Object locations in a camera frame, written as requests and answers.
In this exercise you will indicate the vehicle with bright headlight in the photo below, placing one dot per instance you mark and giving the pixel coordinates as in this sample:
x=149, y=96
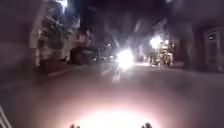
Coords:
x=125, y=60

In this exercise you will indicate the dark parked vehicle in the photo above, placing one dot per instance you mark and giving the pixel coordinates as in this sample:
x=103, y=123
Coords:
x=81, y=55

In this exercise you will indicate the dark asphalt road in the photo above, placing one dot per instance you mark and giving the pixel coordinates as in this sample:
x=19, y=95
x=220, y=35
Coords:
x=143, y=90

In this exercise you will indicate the street lamp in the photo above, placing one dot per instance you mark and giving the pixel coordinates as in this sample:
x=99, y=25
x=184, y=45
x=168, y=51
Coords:
x=155, y=42

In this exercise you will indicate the pale building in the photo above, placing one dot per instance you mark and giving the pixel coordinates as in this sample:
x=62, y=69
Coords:
x=50, y=36

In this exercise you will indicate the robot's own part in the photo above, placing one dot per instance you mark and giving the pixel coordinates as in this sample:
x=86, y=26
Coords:
x=75, y=126
x=146, y=126

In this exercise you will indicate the dark building with door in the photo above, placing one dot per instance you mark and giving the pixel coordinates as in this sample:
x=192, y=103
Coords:
x=200, y=40

